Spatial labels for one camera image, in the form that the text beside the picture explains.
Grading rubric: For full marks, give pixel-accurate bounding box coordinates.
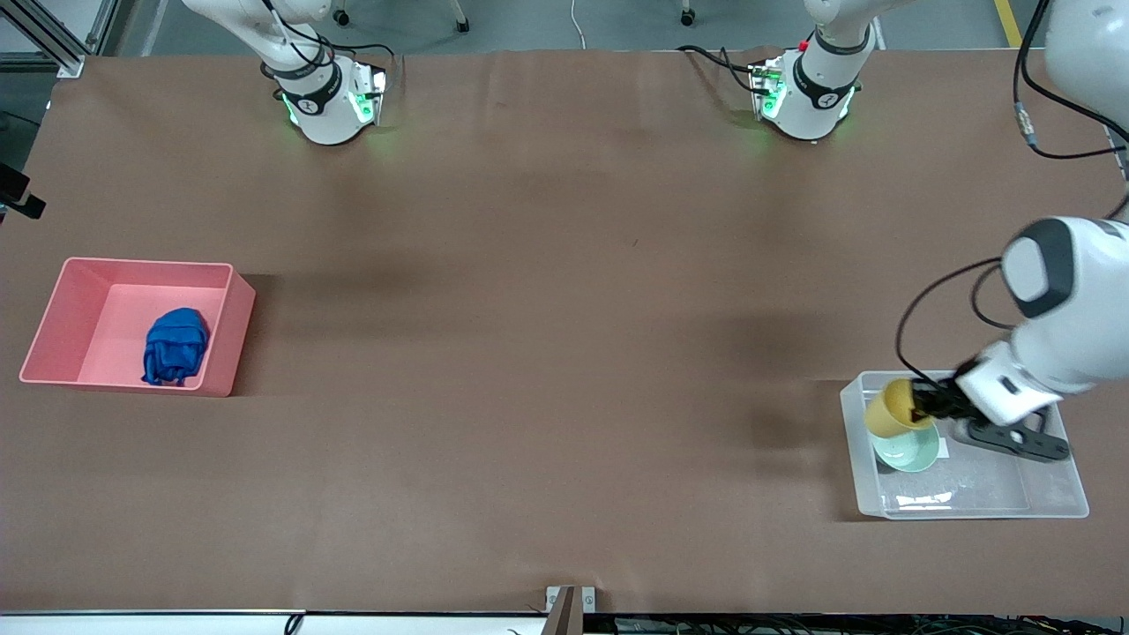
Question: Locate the aluminium frame profile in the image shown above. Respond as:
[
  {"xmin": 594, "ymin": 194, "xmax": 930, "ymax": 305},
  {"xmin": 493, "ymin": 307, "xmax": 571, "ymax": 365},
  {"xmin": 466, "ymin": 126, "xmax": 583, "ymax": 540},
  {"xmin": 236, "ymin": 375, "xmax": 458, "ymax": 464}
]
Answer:
[{"xmin": 0, "ymin": 0, "xmax": 121, "ymax": 77}]

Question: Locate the brown table cover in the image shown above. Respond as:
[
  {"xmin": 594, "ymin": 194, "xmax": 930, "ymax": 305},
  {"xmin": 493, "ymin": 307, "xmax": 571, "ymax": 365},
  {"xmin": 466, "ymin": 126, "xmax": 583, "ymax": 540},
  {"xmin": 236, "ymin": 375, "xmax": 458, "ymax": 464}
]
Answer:
[{"xmin": 0, "ymin": 49, "xmax": 1129, "ymax": 616}]

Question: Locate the black left arm base cable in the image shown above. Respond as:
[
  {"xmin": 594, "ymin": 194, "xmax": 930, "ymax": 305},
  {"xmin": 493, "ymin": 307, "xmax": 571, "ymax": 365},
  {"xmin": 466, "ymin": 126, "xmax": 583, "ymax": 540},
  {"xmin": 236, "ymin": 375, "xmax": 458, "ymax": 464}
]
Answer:
[{"xmin": 677, "ymin": 44, "xmax": 770, "ymax": 94}]

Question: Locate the pink plastic bin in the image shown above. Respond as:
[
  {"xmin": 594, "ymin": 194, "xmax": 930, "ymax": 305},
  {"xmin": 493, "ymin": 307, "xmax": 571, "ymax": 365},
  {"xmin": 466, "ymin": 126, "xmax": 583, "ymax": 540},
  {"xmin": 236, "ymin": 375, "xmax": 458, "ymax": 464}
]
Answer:
[{"xmin": 19, "ymin": 258, "xmax": 257, "ymax": 398}]

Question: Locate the light green bowl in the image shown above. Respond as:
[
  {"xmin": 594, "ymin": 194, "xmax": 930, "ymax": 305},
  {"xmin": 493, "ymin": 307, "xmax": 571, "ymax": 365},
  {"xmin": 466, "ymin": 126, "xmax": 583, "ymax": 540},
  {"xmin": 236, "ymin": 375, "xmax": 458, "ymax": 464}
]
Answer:
[{"xmin": 872, "ymin": 418, "xmax": 942, "ymax": 474}]

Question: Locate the yellow cup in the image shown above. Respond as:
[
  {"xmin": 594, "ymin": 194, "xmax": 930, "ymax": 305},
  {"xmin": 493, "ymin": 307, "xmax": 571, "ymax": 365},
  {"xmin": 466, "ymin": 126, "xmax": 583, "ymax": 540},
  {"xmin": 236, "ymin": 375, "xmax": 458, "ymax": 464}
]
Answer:
[{"xmin": 864, "ymin": 377, "xmax": 938, "ymax": 440}]

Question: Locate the black right arm base cable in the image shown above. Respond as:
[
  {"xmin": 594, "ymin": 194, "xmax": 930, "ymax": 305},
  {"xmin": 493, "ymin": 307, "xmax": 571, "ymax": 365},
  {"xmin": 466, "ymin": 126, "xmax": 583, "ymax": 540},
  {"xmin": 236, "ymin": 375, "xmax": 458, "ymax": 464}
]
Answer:
[{"xmin": 251, "ymin": 0, "xmax": 400, "ymax": 85}]

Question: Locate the clear plastic box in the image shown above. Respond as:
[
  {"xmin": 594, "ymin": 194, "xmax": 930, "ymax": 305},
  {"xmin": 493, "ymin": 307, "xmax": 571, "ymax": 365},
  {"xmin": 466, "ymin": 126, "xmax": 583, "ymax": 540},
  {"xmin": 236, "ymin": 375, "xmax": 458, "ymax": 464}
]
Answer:
[{"xmin": 840, "ymin": 369, "xmax": 1090, "ymax": 521}]

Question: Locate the metal table bracket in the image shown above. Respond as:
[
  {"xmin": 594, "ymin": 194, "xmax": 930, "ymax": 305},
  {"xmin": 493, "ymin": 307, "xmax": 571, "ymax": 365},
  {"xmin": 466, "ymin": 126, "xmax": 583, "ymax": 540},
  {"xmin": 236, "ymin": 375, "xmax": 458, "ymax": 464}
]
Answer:
[{"xmin": 545, "ymin": 586, "xmax": 597, "ymax": 635}]

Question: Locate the black arm base cable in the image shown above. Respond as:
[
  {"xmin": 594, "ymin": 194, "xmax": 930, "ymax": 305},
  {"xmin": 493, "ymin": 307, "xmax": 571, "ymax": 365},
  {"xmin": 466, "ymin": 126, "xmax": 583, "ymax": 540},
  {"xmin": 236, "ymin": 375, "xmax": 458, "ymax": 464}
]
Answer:
[
  {"xmin": 677, "ymin": 44, "xmax": 770, "ymax": 94},
  {"xmin": 251, "ymin": 0, "xmax": 400, "ymax": 85}
]

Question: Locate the blue cloth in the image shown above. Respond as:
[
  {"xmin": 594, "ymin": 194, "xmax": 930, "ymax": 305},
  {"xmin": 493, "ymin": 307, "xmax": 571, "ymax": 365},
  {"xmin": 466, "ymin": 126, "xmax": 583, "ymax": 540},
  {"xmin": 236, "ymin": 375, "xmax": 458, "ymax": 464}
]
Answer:
[{"xmin": 142, "ymin": 307, "xmax": 212, "ymax": 387}]

